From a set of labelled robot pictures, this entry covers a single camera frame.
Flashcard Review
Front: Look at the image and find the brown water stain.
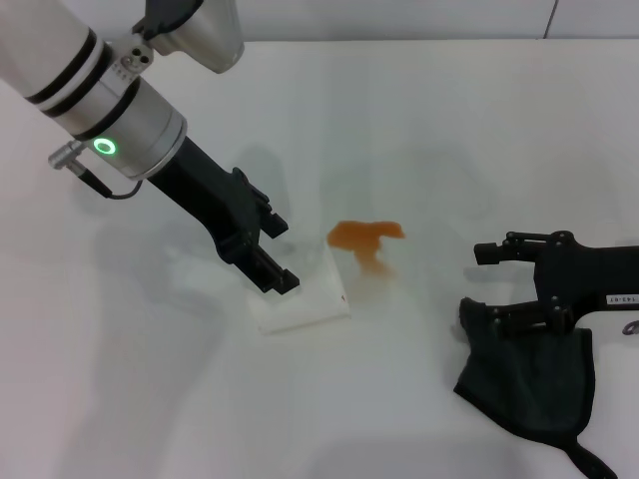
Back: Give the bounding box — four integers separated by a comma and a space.
326, 220, 406, 279

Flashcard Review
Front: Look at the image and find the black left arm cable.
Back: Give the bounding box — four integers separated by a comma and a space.
48, 141, 147, 201

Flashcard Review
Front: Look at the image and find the dark blue rag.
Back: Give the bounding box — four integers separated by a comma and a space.
452, 296, 616, 479

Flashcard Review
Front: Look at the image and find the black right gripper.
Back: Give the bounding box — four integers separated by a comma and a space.
472, 231, 639, 341

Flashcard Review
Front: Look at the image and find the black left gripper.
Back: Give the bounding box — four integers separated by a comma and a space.
149, 137, 302, 296

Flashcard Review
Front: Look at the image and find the white paper cup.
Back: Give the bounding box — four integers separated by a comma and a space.
247, 239, 352, 335

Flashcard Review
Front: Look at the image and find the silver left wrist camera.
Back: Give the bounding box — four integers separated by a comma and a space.
131, 0, 247, 76

